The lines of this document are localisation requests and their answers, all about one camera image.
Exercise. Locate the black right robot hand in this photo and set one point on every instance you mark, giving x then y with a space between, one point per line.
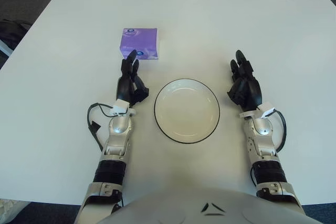
249 90

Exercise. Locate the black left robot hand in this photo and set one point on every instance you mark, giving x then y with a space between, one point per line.
124 87

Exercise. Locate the purple tissue paper pack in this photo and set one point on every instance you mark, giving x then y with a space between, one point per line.
139 40

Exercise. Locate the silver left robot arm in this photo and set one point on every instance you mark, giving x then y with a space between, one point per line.
116 140

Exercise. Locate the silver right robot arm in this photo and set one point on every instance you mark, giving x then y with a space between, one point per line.
262 140

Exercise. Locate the white plate with black rim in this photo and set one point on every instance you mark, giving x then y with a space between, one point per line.
187 111

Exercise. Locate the black bag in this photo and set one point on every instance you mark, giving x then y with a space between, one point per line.
11 31

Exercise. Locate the white grey object beside bag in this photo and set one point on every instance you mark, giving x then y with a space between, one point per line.
4 48

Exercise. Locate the grey robot torso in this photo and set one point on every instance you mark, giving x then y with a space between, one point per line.
183 203

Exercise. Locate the white textured object on floor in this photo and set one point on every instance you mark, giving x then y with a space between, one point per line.
10 212

